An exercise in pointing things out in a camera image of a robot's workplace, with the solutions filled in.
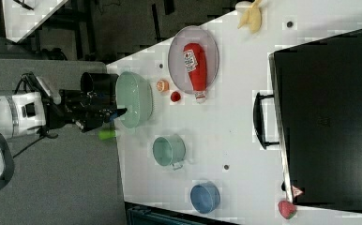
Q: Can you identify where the grey round plate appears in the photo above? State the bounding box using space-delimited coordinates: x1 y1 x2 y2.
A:
168 26 219 94

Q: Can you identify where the blue bowl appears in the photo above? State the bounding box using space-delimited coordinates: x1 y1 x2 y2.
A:
189 182 220 214

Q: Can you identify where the red strawberry toy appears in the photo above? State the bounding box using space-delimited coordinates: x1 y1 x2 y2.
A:
278 201 296 219

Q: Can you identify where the black cylinder container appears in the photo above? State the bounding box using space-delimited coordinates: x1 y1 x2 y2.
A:
81 72 118 95

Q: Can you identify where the black toaster oven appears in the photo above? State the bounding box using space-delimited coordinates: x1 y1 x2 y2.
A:
269 29 362 213

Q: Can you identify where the green cup with handle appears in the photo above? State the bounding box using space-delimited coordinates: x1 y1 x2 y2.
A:
152 134 186 171

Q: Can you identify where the small red tomato toy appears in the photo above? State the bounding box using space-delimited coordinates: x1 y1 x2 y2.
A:
171 91 181 102

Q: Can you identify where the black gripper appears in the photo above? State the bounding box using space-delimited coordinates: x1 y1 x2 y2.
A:
46 89 128 132

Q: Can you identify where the red plush ketchup bottle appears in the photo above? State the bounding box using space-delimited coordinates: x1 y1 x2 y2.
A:
183 43 207 103

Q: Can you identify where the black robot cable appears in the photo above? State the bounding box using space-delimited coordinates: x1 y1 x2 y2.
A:
12 72 60 159

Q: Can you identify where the green perforated colander basket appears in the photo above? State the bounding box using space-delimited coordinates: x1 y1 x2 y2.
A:
115 71 153 128

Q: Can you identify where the orange slice toy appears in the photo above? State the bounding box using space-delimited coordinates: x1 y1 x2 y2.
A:
156 80 170 93

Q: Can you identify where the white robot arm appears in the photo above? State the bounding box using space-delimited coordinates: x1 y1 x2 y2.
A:
0 91 128 140

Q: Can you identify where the green marker object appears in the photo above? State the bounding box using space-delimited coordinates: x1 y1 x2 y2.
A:
98 130 116 140

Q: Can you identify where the peeled banana toy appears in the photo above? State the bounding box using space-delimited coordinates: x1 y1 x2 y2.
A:
235 0 262 34

